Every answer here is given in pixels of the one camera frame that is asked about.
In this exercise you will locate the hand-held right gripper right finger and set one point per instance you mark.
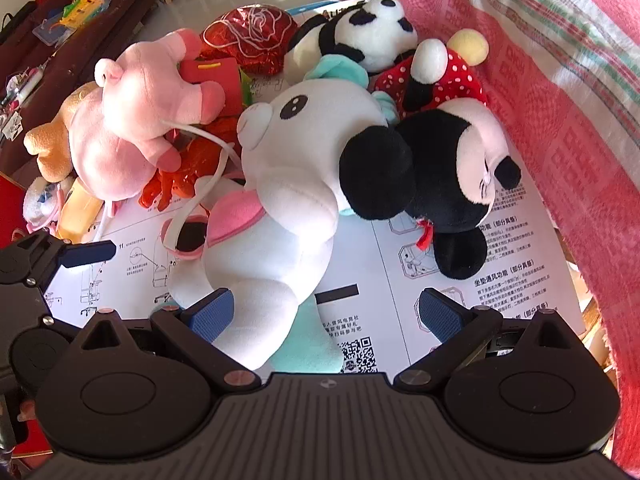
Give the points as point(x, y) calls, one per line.
point(440, 316)

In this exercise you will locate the yellow toy building set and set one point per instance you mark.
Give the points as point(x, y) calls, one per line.
point(87, 0)

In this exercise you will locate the dark red leather sofa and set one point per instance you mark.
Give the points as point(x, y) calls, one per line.
point(115, 15)

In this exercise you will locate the black mouse plush polka-dot dress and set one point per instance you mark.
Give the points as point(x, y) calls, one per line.
point(440, 160)

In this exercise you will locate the yellow plush toy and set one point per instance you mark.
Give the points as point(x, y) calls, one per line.
point(77, 210)

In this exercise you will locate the small white pink plush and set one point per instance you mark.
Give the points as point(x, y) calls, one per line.
point(40, 205)

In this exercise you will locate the white plush toy teal ears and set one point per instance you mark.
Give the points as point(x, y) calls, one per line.
point(290, 170)

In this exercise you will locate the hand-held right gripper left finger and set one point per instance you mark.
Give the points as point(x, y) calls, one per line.
point(212, 315)

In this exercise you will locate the orange plastic toy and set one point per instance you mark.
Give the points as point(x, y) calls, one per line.
point(175, 180)

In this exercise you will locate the white instruction sheet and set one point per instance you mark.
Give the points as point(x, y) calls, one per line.
point(380, 270)

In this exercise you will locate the red foil heart balloon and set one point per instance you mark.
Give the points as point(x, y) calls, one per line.
point(250, 35)

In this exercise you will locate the pink checkered blanket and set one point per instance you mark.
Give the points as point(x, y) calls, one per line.
point(550, 85)

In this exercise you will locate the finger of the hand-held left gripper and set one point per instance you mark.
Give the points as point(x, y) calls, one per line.
point(90, 254)

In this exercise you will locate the clear plastic box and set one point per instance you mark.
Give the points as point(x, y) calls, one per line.
point(52, 30)

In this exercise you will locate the tan plush toy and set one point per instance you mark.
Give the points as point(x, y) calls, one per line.
point(47, 147)

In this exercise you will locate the pink pig plush toy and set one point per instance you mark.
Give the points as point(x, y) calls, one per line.
point(145, 95)

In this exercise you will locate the panda plush toy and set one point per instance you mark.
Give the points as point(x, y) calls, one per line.
point(370, 35)

